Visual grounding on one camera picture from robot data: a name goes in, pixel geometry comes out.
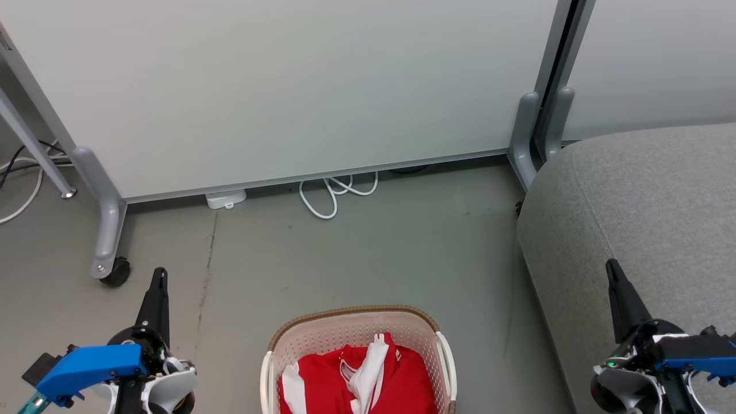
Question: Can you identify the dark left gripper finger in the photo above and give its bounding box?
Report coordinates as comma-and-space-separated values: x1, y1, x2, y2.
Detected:
135, 267, 171, 346

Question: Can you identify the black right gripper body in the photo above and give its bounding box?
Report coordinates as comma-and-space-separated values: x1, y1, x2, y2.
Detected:
598, 319, 686, 373

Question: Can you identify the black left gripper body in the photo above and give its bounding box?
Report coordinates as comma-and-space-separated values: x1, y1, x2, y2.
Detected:
108, 325, 173, 375

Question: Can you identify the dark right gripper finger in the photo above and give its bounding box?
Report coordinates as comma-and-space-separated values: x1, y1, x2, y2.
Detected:
605, 259, 653, 344

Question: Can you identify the red and white garment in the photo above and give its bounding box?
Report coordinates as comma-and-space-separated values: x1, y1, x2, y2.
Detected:
279, 332, 439, 414

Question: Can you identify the grey fabric sofa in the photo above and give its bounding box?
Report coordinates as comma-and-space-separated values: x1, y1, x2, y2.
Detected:
516, 122, 736, 414

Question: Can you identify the black caster wheel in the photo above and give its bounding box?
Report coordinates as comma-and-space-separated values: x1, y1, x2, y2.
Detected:
99, 257, 131, 288

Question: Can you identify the long grey partition foot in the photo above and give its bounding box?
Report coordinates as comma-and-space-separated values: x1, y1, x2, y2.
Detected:
70, 147, 128, 279

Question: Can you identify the white power box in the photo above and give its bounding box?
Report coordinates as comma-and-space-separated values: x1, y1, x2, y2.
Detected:
205, 189, 248, 210

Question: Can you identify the cream plastic laundry basket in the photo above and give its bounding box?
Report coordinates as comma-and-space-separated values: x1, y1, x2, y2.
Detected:
260, 305, 458, 414

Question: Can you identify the grey metal table leg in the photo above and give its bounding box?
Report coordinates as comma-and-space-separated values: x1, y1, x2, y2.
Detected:
0, 86, 77, 200

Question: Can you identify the narrow white partition panel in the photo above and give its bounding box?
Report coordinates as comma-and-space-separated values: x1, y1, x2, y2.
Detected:
561, 0, 736, 141

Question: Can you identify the wide white partition panel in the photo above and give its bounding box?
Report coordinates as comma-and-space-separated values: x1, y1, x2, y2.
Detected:
0, 0, 573, 203

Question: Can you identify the long white floor cable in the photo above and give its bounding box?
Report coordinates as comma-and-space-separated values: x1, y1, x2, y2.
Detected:
0, 141, 74, 225

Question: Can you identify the looped white cable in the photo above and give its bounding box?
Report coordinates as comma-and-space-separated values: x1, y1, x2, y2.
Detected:
298, 171, 380, 220

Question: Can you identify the black floor cable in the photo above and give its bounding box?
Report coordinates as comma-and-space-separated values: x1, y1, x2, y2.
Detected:
0, 141, 67, 190

